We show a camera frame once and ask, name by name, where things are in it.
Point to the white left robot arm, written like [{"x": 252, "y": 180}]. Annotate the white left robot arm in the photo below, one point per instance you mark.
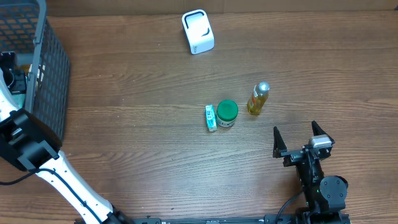
[{"x": 31, "y": 146}]

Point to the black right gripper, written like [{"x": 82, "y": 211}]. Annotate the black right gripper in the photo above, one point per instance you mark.
[{"x": 292, "y": 156}]

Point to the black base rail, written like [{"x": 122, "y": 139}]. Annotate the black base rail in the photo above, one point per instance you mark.
[{"x": 267, "y": 219}]

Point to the yellow bottle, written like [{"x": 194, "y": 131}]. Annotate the yellow bottle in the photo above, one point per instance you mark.
[{"x": 258, "y": 98}]

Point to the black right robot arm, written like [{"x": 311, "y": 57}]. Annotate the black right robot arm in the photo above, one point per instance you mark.
[{"x": 325, "y": 195}]

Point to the dark grey plastic basket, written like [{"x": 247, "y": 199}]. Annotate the dark grey plastic basket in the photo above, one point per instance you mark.
[{"x": 26, "y": 32}]

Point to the white barcode scanner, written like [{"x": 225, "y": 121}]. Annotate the white barcode scanner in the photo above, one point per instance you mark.
[{"x": 198, "y": 31}]

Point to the teal tissue pack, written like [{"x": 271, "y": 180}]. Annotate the teal tissue pack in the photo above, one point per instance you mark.
[{"x": 210, "y": 118}]

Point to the green lid jar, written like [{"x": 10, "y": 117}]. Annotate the green lid jar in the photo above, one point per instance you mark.
[{"x": 226, "y": 113}]

